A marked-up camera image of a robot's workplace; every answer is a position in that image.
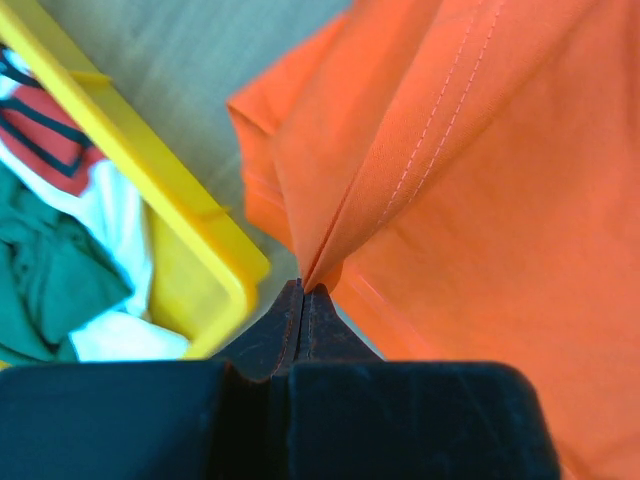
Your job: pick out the yellow plastic bin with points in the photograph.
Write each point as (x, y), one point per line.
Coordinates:
(206, 268)

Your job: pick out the green t shirt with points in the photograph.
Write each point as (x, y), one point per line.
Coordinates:
(55, 278)

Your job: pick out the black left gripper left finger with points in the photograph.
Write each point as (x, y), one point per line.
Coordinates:
(219, 418)

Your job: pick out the orange t shirt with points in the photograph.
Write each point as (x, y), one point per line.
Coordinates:
(465, 175)

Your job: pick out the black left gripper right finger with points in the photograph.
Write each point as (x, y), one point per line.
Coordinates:
(417, 420)

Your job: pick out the white printed t shirt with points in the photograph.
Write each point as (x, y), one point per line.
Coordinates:
(54, 158)

